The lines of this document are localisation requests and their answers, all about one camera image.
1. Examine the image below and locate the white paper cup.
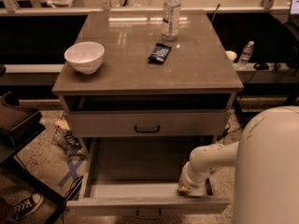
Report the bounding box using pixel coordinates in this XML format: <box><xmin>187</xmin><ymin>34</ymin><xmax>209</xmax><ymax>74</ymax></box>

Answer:
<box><xmin>226</xmin><ymin>50</ymin><xmax>237</xmax><ymax>63</ymax></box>

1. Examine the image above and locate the black and white sneaker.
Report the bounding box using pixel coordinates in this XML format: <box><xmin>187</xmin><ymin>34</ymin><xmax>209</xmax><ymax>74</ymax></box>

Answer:
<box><xmin>6</xmin><ymin>193</ymin><xmax>44</xmax><ymax>224</ymax></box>

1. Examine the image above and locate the black computer mouse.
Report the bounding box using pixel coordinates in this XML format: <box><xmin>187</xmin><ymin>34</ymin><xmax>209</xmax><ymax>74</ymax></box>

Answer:
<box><xmin>253</xmin><ymin>63</ymin><xmax>269</xmax><ymax>70</ymax></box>

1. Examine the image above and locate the wire basket with snacks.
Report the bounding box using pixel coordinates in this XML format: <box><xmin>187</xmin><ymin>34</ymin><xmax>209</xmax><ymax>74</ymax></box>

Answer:
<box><xmin>51</xmin><ymin>126</ymin><xmax>84</xmax><ymax>157</ymax></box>

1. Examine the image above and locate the white bowl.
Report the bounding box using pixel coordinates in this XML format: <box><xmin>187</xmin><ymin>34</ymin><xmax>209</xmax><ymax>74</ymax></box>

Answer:
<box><xmin>64</xmin><ymin>41</ymin><xmax>105</xmax><ymax>74</ymax></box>

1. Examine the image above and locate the grey drawer cabinet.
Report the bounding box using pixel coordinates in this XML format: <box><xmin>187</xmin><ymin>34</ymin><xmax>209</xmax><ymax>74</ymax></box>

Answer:
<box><xmin>53</xmin><ymin>10</ymin><xmax>242</xmax><ymax>151</ymax></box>

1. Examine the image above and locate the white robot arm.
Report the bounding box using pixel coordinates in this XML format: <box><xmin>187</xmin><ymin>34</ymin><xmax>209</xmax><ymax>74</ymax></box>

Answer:
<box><xmin>178</xmin><ymin>105</ymin><xmax>299</xmax><ymax>224</ymax></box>

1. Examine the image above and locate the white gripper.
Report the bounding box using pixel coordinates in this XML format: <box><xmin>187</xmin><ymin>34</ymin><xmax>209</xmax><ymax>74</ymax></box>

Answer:
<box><xmin>178</xmin><ymin>161</ymin><xmax>209</xmax><ymax>194</ymax></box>

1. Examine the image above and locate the dark blue snack packet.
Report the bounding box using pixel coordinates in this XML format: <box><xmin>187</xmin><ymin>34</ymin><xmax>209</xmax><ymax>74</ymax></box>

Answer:
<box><xmin>148</xmin><ymin>43</ymin><xmax>171</xmax><ymax>64</ymax></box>

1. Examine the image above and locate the small water bottle on ledge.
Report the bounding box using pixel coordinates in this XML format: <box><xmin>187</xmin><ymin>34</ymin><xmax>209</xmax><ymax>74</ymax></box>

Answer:
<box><xmin>237</xmin><ymin>41</ymin><xmax>254</xmax><ymax>70</ymax></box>

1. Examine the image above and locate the clear water bottle on cabinet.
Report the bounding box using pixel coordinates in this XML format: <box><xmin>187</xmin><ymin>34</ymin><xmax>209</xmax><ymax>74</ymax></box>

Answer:
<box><xmin>163</xmin><ymin>0</ymin><xmax>181</xmax><ymax>40</ymax></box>

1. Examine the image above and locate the dark side table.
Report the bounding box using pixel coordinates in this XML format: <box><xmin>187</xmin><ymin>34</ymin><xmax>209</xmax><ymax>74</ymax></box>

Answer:
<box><xmin>0</xmin><ymin>91</ymin><xmax>84</xmax><ymax>224</ymax></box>

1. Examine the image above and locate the grey drawer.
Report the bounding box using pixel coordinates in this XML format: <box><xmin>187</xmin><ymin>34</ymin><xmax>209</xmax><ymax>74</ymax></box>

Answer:
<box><xmin>65</xmin><ymin>111</ymin><xmax>230</xmax><ymax>137</ymax></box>
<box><xmin>67</xmin><ymin>136</ymin><xmax>230</xmax><ymax>219</ymax></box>

